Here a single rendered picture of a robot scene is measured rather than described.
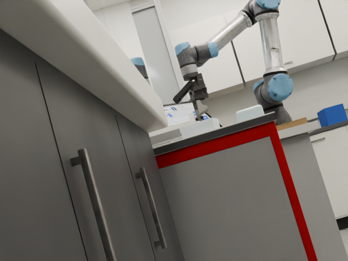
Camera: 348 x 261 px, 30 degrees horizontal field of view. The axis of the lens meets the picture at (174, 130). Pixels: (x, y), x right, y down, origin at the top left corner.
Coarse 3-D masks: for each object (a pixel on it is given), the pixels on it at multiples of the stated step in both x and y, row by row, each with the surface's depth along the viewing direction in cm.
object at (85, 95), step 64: (0, 0) 72; (64, 0) 90; (0, 64) 76; (64, 64) 105; (128, 64) 147; (0, 128) 69; (64, 128) 98; (128, 128) 168; (0, 192) 64; (64, 192) 87; (128, 192) 139; (0, 256) 59; (64, 256) 78; (128, 256) 118
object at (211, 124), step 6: (204, 120) 230; (210, 120) 229; (216, 120) 234; (186, 126) 232; (192, 126) 231; (198, 126) 230; (204, 126) 230; (210, 126) 229; (216, 126) 232; (180, 132) 232; (186, 132) 232; (192, 132) 231; (198, 132) 230
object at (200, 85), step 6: (186, 78) 293; (192, 78) 294; (198, 78) 294; (198, 84) 293; (204, 84) 291; (192, 90) 292; (198, 90) 292; (204, 90) 292; (198, 96) 292; (204, 96) 292
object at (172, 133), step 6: (174, 126) 281; (180, 126) 281; (156, 132) 282; (162, 132) 282; (168, 132) 281; (174, 132) 281; (150, 138) 282; (156, 138) 281; (162, 138) 281; (168, 138) 281; (174, 138) 281; (180, 138) 284; (156, 144) 281; (162, 144) 287
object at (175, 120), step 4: (184, 116) 400; (188, 116) 402; (168, 120) 391; (172, 120) 392; (176, 120) 393; (180, 120) 395; (184, 120) 396; (188, 120) 397; (168, 124) 386; (172, 124) 388
